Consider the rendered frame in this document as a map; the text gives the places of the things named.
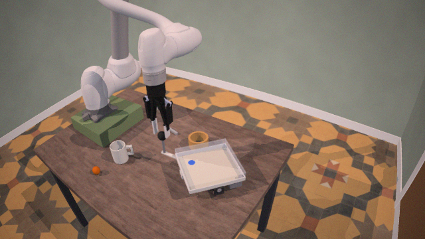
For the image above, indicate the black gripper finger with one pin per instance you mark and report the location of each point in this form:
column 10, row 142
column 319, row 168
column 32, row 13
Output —
column 167, row 119
column 151, row 113

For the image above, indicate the small orange ball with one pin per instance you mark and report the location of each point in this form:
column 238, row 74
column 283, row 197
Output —
column 96, row 170

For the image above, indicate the white ceramic mug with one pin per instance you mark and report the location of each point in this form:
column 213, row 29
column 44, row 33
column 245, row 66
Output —
column 119, row 151

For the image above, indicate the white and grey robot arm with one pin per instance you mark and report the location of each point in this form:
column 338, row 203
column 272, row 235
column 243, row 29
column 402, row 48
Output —
column 156, row 47

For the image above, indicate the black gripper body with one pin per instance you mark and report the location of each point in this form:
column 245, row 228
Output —
column 156, row 93

